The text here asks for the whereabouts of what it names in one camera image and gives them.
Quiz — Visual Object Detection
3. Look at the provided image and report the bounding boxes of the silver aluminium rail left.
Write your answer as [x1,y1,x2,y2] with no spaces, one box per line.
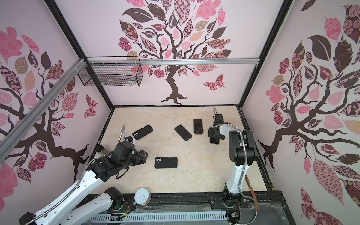
[1,59,86,162]

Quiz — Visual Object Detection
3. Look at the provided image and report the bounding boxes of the white slotted cable duct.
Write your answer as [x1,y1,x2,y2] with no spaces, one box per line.
[89,211,227,224]

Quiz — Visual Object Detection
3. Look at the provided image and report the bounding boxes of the black wire basket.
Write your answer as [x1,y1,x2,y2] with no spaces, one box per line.
[77,56,143,87]

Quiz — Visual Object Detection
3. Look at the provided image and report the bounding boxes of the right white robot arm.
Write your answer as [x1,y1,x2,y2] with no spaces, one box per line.
[208,113,258,202]

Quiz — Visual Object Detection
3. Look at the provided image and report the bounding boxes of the black smartphone with silver frame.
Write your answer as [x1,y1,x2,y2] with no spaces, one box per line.
[193,119,203,134]

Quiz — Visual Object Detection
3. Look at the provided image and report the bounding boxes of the silver aluminium rail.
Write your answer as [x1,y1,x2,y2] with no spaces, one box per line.
[88,58,260,66]
[1,59,86,162]

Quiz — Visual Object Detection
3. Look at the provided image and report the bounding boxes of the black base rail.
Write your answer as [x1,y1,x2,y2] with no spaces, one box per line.
[60,191,295,225]

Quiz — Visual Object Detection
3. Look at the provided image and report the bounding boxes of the white round can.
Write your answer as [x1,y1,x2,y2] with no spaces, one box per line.
[134,188,151,206]

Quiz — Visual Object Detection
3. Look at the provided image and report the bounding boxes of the silver aluminium rail back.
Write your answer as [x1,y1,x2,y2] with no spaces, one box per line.
[88,58,260,66]

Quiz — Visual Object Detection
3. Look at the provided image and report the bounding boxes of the brown wooden stick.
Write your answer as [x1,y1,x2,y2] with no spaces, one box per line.
[245,175,260,212]

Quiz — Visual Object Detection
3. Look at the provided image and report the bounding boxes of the glass spice jar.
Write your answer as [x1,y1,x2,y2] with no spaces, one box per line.
[95,145,109,158]

